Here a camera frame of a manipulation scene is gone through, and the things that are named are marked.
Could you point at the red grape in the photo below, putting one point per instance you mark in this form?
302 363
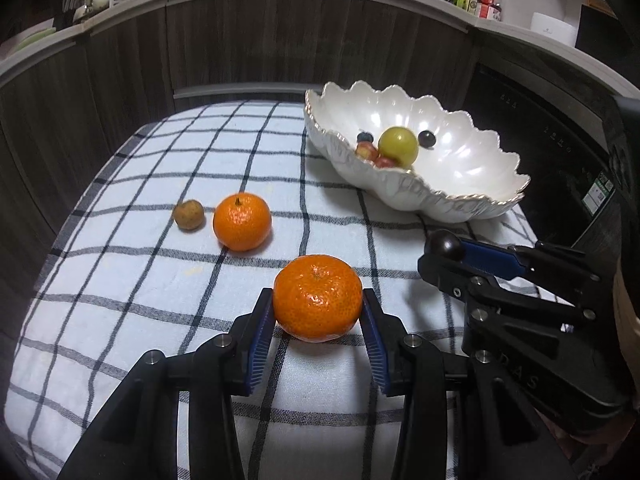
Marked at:
385 162
366 151

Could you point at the orange mandarin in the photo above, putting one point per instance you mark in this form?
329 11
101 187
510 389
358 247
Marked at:
242 222
317 298

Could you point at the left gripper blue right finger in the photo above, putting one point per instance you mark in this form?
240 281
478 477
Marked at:
407 365

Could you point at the white rice cooker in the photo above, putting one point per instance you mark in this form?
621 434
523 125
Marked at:
548 26

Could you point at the blue checked white tablecloth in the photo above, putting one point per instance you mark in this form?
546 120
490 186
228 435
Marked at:
123 279

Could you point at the green dish tub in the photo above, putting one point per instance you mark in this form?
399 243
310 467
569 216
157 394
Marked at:
36 36

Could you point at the black microwave oven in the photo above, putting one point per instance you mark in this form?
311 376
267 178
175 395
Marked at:
604 38

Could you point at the dark purple plum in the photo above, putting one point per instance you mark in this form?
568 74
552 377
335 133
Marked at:
446 244

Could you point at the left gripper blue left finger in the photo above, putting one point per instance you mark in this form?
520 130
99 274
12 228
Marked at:
228 365

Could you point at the brown longan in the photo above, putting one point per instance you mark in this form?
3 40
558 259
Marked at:
188 215

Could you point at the silver drawer handle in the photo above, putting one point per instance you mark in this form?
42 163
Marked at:
244 88

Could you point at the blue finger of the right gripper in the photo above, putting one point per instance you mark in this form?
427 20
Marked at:
475 288
507 262

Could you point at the built-in black dishwasher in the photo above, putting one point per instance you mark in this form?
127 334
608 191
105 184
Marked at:
569 199

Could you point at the white scalloped ceramic bowl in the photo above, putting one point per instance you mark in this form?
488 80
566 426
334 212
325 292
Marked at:
466 176

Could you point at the blue-black round fruit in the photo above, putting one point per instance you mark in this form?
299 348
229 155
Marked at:
364 137

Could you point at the yellow-green round pear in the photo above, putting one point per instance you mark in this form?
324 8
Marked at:
400 144

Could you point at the person's right hand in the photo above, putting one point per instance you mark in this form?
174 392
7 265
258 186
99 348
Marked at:
627 327

